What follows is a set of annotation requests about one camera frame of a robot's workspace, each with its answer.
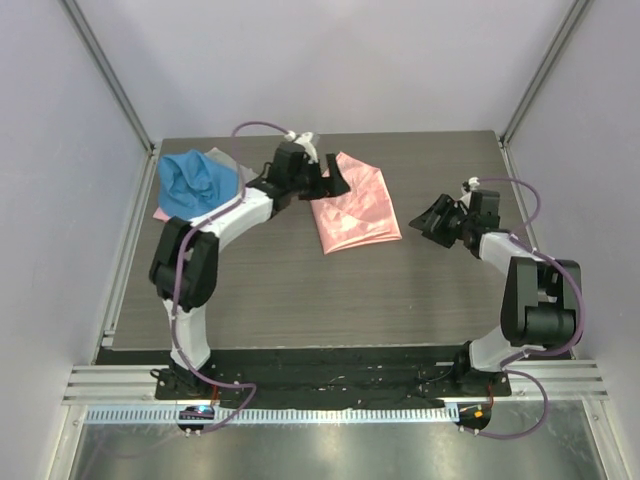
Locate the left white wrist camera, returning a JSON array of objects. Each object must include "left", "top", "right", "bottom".
[{"left": 284, "top": 130, "right": 319, "bottom": 163}]

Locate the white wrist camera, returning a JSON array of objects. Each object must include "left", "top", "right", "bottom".
[
  {"left": 284, "top": 130, "right": 319, "bottom": 163},
  {"left": 461, "top": 177, "right": 480, "bottom": 195}
]

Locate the aluminium front rail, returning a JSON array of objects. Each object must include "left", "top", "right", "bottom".
[{"left": 63, "top": 360, "right": 609, "bottom": 405}]

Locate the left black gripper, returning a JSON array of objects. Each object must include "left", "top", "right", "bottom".
[{"left": 289, "top": 154, "right": 349, "bottom": 202}]

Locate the white slotted cable duct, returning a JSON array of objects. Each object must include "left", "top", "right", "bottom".
[{"left": 85, "top": 404, "right": 459, "bottom": 426}]

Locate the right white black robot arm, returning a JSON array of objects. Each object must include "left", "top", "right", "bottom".
[{"left": 409, "top": 190, "right": 580, "bottom": 395}]

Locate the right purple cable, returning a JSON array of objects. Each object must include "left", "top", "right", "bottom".
[{"left": 474, "top": 177, "right": 587, "bottom": 440}]

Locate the right aluminium frame post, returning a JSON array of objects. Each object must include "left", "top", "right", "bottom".
[{"left": 499, "top": 0, "right": 593, "bottom": 148}]

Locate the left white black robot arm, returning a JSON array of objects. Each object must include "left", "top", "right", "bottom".
[{"left": 149, "top": 132, "right": 350, "bottom": 399}]

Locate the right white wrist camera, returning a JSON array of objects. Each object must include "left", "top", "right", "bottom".
[{"left": 461, "top": 177, "right": 480, "bottom": 195}]

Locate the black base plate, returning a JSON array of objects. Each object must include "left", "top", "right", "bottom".
[{"left": 151, "top": 345, "right": 511, "bottom": 410}]

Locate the pink cloth under pile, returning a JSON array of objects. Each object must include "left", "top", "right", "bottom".
[{"left": 152, "top": 207, "right": 170, "bottom": 223}]

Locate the aluminium frame post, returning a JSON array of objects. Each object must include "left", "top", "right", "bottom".
[
  {"left": 59, "top": 0, "right": 155, "bottom": 154},
  {"left": 499, "top": 0, "right": 593, "bottom": 148}
]

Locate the blue cloth napkin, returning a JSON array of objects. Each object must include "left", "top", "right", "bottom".
[{"left": 157, "top": 149, "right": 239, "bottom": 220}]

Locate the left aluminium frame post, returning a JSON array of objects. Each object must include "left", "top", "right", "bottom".
[{"left": 59, "top": 0, "right": 155, "bottom": 154}]

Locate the grey cloth napkin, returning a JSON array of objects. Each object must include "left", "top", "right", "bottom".
[{"left": 205, "top": 147, "right": 258, "bottom": 192}]

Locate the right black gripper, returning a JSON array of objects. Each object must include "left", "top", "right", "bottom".
[{"left": 408, "top": 194, "right": 474, "bottom": 249}]

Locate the pink satin napkin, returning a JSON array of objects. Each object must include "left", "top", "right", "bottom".
[{"left": 311, "top": 152, "right": 402, "bottom": 255}]

